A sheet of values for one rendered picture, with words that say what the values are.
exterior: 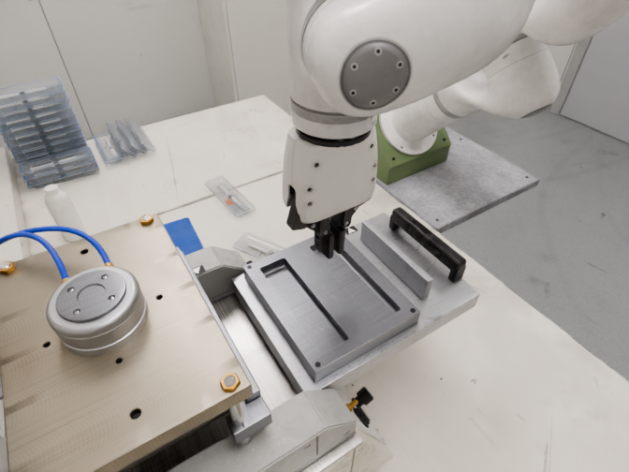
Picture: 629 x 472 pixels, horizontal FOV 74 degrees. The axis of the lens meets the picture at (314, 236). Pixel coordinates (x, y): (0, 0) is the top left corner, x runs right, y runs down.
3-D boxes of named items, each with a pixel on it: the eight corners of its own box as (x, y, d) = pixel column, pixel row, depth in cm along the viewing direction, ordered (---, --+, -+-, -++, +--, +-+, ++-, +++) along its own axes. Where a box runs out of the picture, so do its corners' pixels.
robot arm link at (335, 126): (348, 69, 44) (347, 96, 46) (273, 88, 40) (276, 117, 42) (402, 98, 39) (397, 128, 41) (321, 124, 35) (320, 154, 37)
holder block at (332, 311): (314, 383, 50) (314, 372, 49) (244, 277, 63) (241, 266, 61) (417, 322, 57) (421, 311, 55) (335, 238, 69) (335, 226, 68)
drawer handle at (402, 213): (453, 283, 62) (459, 264, 59) (387, 227, 71) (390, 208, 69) (462, 277, 63) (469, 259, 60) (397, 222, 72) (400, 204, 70)
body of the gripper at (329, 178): (353, 89, 45) (347, 176, 53) (269, 112, 41) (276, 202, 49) (399, 117, 41) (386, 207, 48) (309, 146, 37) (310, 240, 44)
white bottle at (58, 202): (91, 232, 103) (67, 184, 93) (74, 244, 100) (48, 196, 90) (77, 226, 105) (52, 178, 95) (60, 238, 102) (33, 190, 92)
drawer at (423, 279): (307, 412, 52) (306, 380, 46) (234, 294, 65) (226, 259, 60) (474, 309, 63) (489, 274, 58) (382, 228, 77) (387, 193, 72)
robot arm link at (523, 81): (461, 65, 103) (548, 5, 81) (489, 136, 104) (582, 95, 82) (425, 76, 98) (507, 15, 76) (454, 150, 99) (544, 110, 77)
